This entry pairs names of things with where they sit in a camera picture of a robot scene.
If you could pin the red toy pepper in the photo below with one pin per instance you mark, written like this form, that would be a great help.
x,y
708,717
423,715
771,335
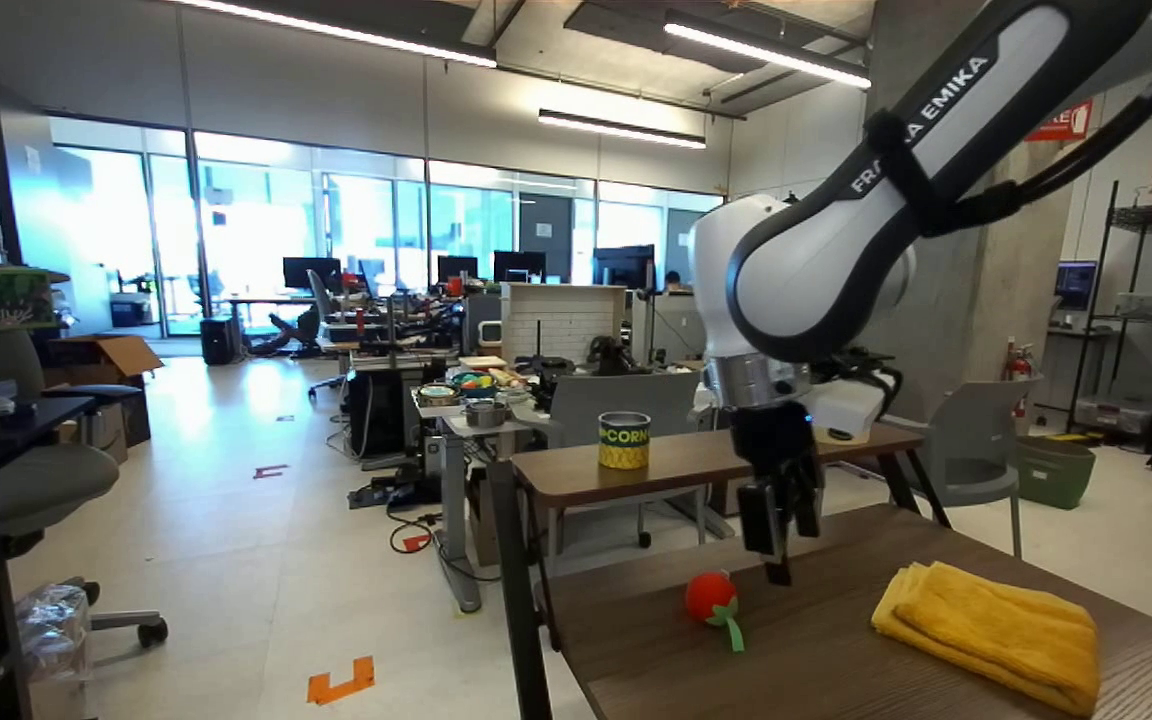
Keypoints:
x,y
708,596

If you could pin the white partition board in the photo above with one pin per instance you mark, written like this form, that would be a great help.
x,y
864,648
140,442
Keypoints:
x,y
560,321

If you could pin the red fire extinguisher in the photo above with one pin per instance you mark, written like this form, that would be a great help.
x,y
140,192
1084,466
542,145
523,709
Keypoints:
x,y
1019,361

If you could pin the grey office chair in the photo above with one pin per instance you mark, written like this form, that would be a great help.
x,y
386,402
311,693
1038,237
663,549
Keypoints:
x,y
42,485

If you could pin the clear plastic bottle pack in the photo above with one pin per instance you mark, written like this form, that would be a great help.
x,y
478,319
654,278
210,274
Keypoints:
x,y
50,644

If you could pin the long ceiling light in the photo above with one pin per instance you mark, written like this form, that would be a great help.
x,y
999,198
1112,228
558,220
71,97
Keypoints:
x,y
620,128
337,32
763,52

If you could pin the yellow green labelled tub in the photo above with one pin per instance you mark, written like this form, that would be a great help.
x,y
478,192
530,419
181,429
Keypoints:
x,y
620,442

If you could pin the grey partition panel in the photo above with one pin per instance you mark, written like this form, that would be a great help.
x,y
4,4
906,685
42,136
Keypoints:
x,y
620,397

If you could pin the grey plastic chair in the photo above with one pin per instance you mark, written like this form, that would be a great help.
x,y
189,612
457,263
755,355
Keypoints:
x,y
977,446

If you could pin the yellow terry towel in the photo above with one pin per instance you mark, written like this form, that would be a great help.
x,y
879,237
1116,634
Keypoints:
x,y
1000,625

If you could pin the cluttered grey desk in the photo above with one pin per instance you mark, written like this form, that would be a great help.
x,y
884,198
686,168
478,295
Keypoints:
x,y
457,442

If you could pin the cardboard box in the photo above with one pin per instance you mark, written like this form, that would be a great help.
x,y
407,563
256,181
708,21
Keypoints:
x,y
110,384

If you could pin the green basket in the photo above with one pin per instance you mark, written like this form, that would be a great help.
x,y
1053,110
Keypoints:
x,y
1053,473

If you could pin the long wooden side table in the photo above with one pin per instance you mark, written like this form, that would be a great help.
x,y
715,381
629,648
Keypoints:
x,y
681,458

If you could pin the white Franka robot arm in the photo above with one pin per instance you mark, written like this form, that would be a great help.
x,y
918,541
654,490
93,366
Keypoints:
x,y
803,281

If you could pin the red fire sign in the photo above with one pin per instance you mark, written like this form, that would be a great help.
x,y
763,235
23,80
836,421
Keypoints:
x,y
1069,126

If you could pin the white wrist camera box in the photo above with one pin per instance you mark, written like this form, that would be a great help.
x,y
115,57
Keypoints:
x,y
850,405

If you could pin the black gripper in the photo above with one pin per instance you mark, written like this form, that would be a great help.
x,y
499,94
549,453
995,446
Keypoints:
x,y
772,442

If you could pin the black slanted table leg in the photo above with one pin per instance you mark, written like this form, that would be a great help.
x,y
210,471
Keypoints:
x,y
918,485

